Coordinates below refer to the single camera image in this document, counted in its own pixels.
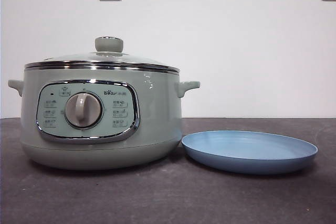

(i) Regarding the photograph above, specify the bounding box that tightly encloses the glass lid with green knob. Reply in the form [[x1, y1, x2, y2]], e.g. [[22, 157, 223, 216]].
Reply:
[[25, 36, 181, 72]]

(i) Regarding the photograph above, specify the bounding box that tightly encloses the pale green electric steamer pot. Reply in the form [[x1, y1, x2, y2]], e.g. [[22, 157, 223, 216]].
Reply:
[[7, 62, 202, 171]]

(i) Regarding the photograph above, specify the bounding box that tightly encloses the blue round plate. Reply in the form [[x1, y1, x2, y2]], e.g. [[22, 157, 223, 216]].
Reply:
[[181, 130, 319, 175]]

